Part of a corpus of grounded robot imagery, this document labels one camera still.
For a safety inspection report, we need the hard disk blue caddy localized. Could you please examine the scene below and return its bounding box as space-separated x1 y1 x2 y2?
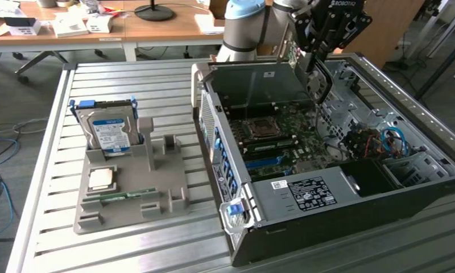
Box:
68 98 142 157

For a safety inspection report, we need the wooden cabinet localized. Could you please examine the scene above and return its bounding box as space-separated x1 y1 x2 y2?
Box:
325 0 429 69

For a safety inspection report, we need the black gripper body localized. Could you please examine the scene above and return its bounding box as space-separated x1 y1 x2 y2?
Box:
310 0 367 20

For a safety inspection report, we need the black open PC case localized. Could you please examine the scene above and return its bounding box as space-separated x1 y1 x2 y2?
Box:
191 52 455 268

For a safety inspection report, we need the blue wire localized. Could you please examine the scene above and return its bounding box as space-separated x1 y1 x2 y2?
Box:
379 126 413 160

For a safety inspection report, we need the small white labelled box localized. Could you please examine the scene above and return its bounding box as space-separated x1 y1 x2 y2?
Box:
86 15 114 34

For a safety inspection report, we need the silver disk bay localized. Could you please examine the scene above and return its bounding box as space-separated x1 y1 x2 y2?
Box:
382 152 453 188

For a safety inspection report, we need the silver CPU chip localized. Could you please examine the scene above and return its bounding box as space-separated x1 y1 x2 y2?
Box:
88 168 115 191

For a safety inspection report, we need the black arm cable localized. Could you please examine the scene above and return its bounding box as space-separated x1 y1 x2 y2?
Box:
261 4 271 56

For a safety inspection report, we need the green motherboard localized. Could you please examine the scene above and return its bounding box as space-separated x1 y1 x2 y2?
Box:
227 104 346 183

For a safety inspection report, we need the white box black lid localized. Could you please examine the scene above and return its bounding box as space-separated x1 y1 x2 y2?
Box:
3 16 43 37

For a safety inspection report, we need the grey parts rack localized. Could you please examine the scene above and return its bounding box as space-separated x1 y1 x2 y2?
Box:
72 117 192 235

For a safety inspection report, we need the black graphics card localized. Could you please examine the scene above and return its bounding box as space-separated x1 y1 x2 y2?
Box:
275 26 335 105

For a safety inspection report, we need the black metal post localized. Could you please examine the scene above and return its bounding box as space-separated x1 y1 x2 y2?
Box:
415 5 455 101

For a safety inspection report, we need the coloured power wire bundle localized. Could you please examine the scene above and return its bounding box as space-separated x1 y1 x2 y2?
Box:
343 127 385 160

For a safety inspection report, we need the blue expansion slot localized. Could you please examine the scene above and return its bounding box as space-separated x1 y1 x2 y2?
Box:
246 156 285 170

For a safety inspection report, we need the brown cardboard box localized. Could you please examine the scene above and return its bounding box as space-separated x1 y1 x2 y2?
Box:
208 0 230 20

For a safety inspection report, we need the silver perforated drive cage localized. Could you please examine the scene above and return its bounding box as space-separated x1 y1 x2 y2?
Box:
318 84 369 143

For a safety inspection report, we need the CPU socket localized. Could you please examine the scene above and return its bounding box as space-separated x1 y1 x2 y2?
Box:
246 116 286 140

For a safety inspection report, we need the white paper stack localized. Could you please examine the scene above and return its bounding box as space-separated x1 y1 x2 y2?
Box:
194 13 226 35

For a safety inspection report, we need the white floor cable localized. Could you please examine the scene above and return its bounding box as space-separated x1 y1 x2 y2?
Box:
0 117 50 135

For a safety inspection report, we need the grey chipset heat sink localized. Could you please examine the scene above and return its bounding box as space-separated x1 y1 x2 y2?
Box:
294 162 317 175

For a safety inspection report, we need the blue case latch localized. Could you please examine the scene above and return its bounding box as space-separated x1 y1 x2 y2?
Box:
226 202 247 218

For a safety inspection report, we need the black monitor stand base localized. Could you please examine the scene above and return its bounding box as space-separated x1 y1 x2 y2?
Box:
134 0 176 22

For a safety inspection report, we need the flat white box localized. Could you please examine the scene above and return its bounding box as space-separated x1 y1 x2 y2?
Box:
52 13 90 38

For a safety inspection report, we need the blue floor cable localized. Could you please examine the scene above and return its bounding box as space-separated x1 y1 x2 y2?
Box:
0 125 21 243

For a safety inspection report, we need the grey power supply unit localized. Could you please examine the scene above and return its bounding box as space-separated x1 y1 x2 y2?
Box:
250 166 365 222

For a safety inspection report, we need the wooden desk white frame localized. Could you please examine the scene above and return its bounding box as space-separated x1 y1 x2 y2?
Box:
124 0 333 62
0 0 127 83

